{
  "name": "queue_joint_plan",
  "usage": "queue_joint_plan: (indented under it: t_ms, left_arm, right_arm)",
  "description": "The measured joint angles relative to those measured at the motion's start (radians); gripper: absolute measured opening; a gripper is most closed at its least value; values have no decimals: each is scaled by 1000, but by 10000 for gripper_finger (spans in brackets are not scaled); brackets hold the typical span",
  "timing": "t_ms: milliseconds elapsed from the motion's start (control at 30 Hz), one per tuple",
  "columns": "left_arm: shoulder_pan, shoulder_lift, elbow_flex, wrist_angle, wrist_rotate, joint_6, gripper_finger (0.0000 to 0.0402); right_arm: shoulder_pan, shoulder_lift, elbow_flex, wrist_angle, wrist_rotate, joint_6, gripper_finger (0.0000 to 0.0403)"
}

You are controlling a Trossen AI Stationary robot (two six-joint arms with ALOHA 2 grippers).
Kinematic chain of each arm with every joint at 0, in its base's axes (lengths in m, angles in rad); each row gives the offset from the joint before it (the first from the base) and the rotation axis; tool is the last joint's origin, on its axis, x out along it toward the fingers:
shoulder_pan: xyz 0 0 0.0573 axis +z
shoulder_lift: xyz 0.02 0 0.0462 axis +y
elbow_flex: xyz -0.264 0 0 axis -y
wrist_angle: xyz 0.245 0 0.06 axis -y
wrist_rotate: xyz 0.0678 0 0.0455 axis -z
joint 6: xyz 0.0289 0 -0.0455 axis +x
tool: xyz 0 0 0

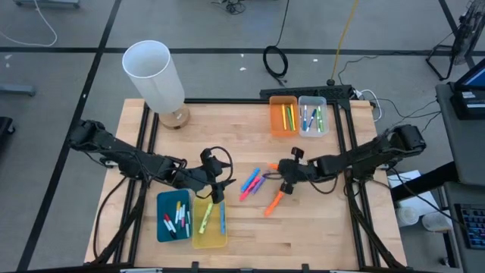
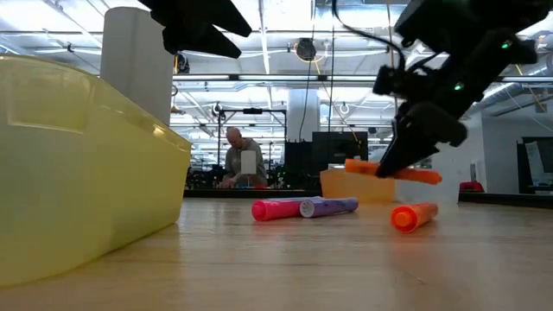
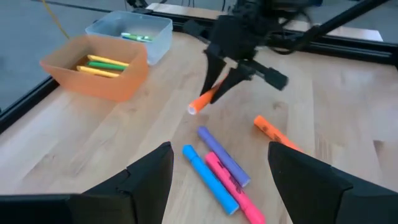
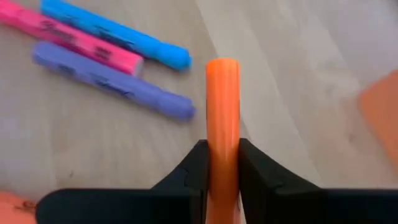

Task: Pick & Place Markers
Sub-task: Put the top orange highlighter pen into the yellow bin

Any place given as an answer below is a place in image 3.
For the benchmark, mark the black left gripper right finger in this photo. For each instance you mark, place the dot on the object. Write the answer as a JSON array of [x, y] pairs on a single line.
[[311, 193]]

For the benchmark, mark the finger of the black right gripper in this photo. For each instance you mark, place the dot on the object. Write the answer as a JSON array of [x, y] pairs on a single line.
[[214, 68], [233, 77]]

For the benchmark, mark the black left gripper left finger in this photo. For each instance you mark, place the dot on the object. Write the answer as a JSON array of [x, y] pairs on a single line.
[[140, 193]]

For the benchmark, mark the orange highlighter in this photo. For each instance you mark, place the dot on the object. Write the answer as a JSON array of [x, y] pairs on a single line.
[[202, 101], [270, 130]]

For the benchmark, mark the blue highlighter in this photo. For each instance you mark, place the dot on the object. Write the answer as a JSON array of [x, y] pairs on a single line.
[[211, 180]]

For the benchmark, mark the pink highlighter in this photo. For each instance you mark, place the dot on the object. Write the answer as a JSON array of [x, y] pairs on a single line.
[[233, 186]]

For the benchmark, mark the green highlighter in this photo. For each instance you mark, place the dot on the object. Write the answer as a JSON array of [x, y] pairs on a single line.
[[105, 65]]

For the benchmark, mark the yellow highlighter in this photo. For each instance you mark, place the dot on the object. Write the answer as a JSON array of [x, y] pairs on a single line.
[[96, 71], [105, 59]]

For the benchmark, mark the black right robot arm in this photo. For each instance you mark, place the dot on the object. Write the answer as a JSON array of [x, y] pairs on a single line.
[[264, 7]]

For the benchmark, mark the clear plastic bin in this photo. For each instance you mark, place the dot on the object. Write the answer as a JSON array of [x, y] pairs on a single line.
[[158, 46]]

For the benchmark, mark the orange plastic bin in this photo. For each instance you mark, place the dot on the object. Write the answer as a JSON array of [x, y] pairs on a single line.
[[102, 87]]

